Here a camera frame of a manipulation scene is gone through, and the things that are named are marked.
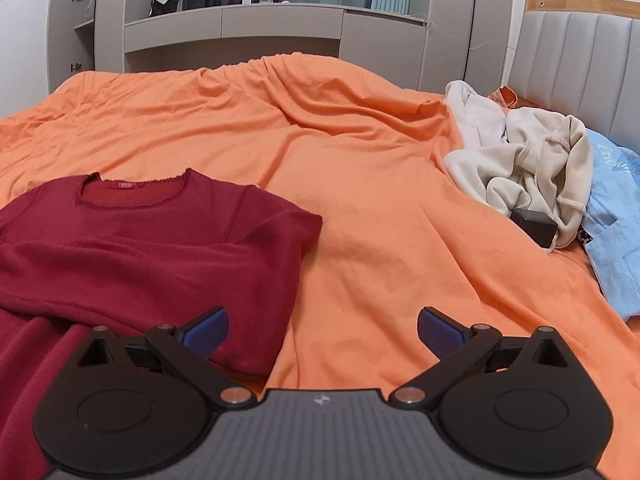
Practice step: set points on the grey padded headboard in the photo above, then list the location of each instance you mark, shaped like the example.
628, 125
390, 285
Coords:
575, 60

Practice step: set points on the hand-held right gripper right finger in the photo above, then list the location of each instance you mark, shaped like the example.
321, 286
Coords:
437, 332

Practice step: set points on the black box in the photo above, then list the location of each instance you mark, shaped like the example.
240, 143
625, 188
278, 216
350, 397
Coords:
535, 225

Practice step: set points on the orange bed blanket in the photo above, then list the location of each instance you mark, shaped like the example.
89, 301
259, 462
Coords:
350, 160

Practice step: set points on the white crumpled garment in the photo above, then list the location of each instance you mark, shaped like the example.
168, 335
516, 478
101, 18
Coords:
475, 125

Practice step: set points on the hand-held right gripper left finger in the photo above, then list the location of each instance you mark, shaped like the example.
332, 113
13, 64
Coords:
207, 331

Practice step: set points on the cream hooded garment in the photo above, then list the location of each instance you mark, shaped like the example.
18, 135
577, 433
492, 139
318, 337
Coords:
540, 160

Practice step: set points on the light blue printed cloth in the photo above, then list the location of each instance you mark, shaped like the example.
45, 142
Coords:
612, 200

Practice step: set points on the salmon cloth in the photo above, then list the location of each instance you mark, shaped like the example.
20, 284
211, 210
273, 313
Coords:
502, 96

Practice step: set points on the dark red shirt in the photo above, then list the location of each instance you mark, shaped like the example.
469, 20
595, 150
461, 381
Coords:
150, 260

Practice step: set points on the grey wall cabinet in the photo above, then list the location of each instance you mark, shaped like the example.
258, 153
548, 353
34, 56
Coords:
280, 25

